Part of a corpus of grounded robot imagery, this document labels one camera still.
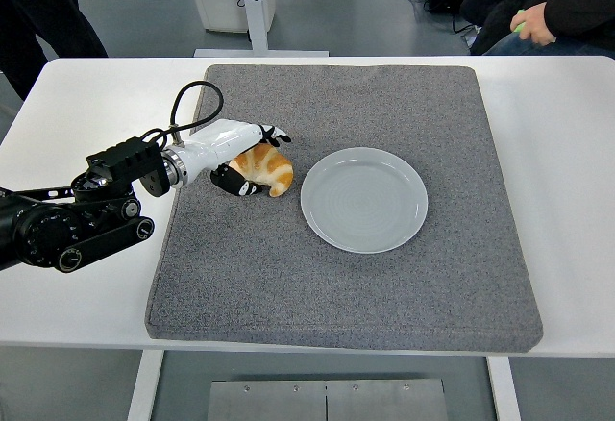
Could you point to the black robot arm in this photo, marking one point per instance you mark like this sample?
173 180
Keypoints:
43 229

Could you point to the small green object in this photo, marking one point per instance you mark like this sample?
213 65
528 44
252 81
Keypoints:
518 27

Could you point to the white desk stand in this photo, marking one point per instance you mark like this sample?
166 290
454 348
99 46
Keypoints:
257 17

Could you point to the golden croissant bread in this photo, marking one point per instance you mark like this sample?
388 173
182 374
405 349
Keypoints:
271 166

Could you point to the grey metal plate with screws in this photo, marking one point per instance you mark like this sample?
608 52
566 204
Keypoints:
327 402

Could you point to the white table leg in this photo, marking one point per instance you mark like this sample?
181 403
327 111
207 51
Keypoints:
144 387
504 392

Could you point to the standing person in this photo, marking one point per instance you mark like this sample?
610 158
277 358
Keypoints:
38 17

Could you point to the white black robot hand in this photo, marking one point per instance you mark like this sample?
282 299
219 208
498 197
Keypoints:
216 142

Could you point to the person's hand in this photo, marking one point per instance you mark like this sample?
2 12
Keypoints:
538 24

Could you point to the light grey round plate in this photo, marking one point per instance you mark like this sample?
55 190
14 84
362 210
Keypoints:
365 205

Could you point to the grey fabric mat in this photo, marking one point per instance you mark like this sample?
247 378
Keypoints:
336 296

